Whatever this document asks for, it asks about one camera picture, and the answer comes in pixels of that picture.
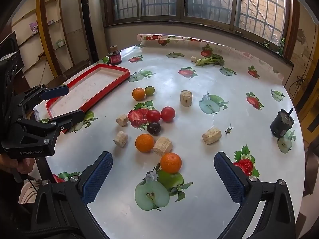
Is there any small orange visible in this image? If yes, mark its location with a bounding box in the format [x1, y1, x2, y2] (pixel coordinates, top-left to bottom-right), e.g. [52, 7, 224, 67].
[132, 88, 146, 101]

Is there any striped cloth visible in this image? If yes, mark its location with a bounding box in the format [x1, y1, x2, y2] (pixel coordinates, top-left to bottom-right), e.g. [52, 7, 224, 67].
[19, 179, 40, 205]

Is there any dark wall cable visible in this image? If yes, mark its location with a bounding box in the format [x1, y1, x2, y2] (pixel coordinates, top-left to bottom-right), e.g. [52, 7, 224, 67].
[290, 55, 308, 92]

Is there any tall standing air conditioner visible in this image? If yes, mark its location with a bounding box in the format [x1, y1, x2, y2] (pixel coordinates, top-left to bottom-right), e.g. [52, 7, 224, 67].
[78, 0, 107, 64]

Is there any black motor with red label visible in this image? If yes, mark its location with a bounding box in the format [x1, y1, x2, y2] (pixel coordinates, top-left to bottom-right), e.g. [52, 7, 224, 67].
[109, 45, 122, 66]

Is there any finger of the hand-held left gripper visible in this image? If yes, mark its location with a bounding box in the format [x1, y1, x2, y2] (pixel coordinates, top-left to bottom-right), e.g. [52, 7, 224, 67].
[17, 85, 70, 108]
[17, 110, 87, 133]

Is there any cork block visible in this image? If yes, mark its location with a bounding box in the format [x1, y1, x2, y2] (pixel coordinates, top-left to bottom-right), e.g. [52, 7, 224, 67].
[153, 136, 173, 157]
[202, 127, 222, 145]

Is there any person's left hand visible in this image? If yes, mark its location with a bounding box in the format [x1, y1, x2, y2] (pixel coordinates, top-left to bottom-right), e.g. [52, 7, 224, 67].
[0, 153, 33, 180]

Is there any red rimmed white tray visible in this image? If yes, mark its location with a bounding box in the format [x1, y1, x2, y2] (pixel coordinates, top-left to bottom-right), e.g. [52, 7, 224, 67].
[45, 64, 130, 133]

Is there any cork cylinder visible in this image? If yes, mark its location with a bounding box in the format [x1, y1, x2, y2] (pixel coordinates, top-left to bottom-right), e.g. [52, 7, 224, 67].
[180, 90, 193, 107]

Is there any black television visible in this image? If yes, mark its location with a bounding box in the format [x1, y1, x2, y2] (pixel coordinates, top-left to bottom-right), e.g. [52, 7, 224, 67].
[0, 31, 18, 53]

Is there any green leafy vegetable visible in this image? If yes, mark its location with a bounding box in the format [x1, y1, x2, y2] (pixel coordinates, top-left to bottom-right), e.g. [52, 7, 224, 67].
[196, 54, 225, 67]

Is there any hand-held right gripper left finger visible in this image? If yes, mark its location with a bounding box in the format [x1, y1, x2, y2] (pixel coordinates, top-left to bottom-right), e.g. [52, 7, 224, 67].
[17, 151, 114, 239]

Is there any wall shelf unit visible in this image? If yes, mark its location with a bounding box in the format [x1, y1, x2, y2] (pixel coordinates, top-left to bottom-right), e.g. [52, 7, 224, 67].
[11, 0, 75, 80]

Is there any plain black motor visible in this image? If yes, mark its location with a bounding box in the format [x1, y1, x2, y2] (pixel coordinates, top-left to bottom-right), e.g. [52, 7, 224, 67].
[270, 108, 294, 138]

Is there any red cherry tomato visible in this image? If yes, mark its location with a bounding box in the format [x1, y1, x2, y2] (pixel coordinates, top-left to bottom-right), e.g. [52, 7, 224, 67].
[161, 106, 176, 123]
[146, 110, 161, 123]

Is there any barred window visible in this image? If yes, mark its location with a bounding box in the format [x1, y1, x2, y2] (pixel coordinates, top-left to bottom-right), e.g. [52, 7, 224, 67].
[105, 0, 299, 31]

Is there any beige loofah piece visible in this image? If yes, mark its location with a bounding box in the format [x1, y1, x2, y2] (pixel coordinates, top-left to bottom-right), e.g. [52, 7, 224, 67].
[113, 131, 129, 148]
[116, 114, 129, 126]

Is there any large orange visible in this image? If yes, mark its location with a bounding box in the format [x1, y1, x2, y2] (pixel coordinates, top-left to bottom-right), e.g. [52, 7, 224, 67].
[160, 152, 182, 174]
[135, 134, 155, 153]

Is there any fruit printed tablecloth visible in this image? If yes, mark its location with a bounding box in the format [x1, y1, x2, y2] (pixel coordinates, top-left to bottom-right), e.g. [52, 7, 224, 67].
[32, 33, 306, 239]

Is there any brown wooden stool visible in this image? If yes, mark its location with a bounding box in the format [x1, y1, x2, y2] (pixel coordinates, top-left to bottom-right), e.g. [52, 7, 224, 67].
[63, 60, 91, 80]

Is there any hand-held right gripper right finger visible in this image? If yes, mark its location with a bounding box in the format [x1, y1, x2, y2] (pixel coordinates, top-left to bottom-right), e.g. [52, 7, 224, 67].
[214, 151, 297, 239]

